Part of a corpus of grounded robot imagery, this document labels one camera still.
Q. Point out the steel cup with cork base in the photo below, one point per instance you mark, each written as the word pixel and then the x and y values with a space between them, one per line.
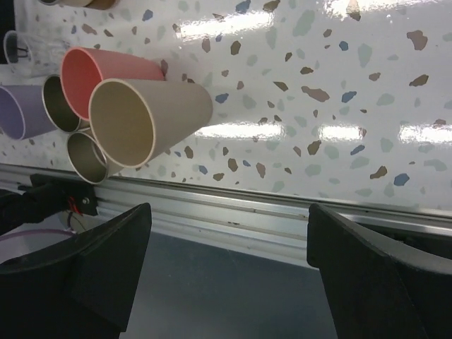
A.
pixel 93 4

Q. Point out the steel cup near pink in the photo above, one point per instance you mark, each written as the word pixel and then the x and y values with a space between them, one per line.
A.
pixel 58 109

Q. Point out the clear glass cup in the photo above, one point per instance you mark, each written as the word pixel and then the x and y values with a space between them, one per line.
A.
pixel 32 56

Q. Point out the aluminium table edge rail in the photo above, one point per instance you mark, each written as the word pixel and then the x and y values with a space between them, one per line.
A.
pixel 265 225

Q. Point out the pink plastic cup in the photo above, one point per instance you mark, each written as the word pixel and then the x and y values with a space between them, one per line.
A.
pixel 83 68

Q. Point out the purple plastic cup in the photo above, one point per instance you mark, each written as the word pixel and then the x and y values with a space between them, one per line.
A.
pixel 23 114

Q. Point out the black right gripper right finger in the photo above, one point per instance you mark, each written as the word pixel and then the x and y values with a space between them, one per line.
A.
pixel 381 283

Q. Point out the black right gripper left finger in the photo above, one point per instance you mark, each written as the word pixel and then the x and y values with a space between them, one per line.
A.
pixel 84 284

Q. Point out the beige plastic cup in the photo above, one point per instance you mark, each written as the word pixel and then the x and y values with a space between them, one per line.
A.
pixel 134 121

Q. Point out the steel cup near rail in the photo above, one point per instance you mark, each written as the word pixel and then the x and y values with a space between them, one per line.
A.
pixel 87 158

